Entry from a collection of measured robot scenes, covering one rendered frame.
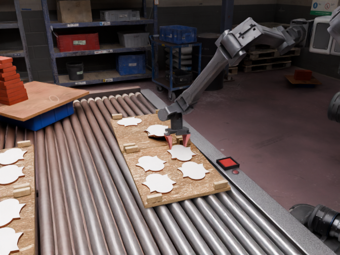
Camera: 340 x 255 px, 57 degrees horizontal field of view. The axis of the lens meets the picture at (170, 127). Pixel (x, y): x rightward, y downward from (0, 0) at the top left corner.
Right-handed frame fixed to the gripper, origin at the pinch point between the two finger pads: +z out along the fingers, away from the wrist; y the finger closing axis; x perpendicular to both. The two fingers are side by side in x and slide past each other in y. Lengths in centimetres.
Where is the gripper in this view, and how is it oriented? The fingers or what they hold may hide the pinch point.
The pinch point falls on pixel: (177, 147)
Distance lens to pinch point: 149.4
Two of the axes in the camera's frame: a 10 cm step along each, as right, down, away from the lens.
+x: -3.2, -1.8, 9.3
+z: 0.5, 9.8, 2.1
